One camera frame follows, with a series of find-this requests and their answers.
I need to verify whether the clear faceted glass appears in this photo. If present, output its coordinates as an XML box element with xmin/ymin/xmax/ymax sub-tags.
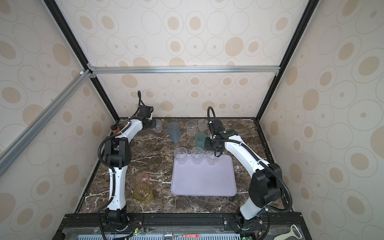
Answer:
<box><xmin>153</xmin><ymin>119</ymin><xmax>163</xmax><ymax>133</ymax></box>
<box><xmin>206</xmin><ymin>151</ymin><xmax>218</xmax><ymax>166</ymax></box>
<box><xmin>174</xmin><ymin>148</ymin><xmax>188</xmax><ymax>165</ymax></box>
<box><xmin>191</xmin><ymin>147</ymin><xmax>205</xmax><ymax>165</ymax></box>

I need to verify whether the lavender plastic tray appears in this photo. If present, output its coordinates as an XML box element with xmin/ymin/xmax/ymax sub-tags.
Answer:
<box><xmin>171</xmin><ymin>155</ymin><xmax>237</xmax><ymax>197</ymax></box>

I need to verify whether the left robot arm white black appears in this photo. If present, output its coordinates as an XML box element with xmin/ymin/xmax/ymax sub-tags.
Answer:
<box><xmin>98</xmin><ymin>117</ymin><xmax>157</xmax><ymax>228</ymax></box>

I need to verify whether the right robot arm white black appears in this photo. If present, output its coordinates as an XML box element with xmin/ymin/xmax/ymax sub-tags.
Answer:
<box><xmin>205</xmin><ymin>135</ymin><xmax>285</xmax><ymax>220</ymax></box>

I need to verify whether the teal dimpled plastic tumbler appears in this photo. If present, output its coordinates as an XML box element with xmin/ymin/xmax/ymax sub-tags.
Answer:
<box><xmin>195</xmin><ymin>132</ymin><xmax>207</xmax><ymax>149</ymax></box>

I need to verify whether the frosted dimpled small cup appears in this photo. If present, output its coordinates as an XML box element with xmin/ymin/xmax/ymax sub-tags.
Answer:
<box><xmin>198</xmin><ymin>119</ymin><xmax>208</xmax><ymax>132</ymax></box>

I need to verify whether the clear ribbed small glass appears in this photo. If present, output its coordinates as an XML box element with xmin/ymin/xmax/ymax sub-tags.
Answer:
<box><xmin>186</xmin><ymin>121</ymin><xmax>198</xmax><ymax>136</ymax></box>

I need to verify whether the tall blue plastic tumbler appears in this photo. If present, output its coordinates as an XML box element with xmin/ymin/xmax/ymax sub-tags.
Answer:
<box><xmin>167</xmin><ymin>122</ymin><xmax>181</xmax><ymax>143</ymax></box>

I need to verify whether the small amber bottle black cap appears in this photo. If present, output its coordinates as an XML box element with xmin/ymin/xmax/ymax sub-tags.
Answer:
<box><xmin>111</xmin><ymin>125</ymin><xmax>121</xmax><ymax>136</ymax></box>

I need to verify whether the yellow glass mug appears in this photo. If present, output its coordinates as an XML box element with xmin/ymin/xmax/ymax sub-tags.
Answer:
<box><xmin>133</xmin><ymin>183</ymin><xmax>154</xmax><ymax>205</ymax></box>

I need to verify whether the white peeler tool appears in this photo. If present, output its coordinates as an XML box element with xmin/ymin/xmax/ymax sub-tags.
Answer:
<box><xmin>274</xmin><ymin>224</ymin><xmax>304</xmax><ymax>240</ymax></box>

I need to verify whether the black corrugated cable left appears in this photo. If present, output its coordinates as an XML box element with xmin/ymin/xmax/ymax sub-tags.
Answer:
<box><xmin>97</xmin><ymin>90</ymin><xmax>143</xmax><ymax>217</ymax></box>

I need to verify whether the black corrugated cable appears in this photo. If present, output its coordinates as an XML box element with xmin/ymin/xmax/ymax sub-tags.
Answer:
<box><xmin>206</xmin><ymin>106</ymin><xmax>293</xmax><ymax>213</ymax></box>
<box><xmin>97</xmin><ymin>90</ymin><xmax>143</xmax><ymax>217</ymax></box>

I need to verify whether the aluminium frame bar horizontal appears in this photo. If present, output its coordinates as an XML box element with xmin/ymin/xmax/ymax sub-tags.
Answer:
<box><xmin>90</xmin><ymin>66</ymin><xmax>280</xmax><ymax>74</ymax></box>

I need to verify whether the aluminium frame bar left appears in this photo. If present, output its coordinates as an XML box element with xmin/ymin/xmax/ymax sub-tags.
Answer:
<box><xmin>1</xmin><ymin>70</ymin><xmax>91</xmax><ymax>175</ymax></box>

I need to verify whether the black corrugated cable right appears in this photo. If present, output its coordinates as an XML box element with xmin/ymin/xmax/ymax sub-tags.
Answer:
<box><xmin>206</xmin><ymin>106</ymin><xmax>293</xmax><ymax>213</ymax></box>

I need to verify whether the red handled screwdriver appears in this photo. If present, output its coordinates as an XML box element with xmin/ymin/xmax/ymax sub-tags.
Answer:
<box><xmin>163</xmin><ymin>233</ymin><xmax>201</xmax><ymax>240</ymax></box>

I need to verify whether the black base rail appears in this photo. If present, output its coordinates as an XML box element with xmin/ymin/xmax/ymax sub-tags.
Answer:
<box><xmin>53</xmin><ymin>213</ymin><xmax>312</xmax><ymax>240</ymax></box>

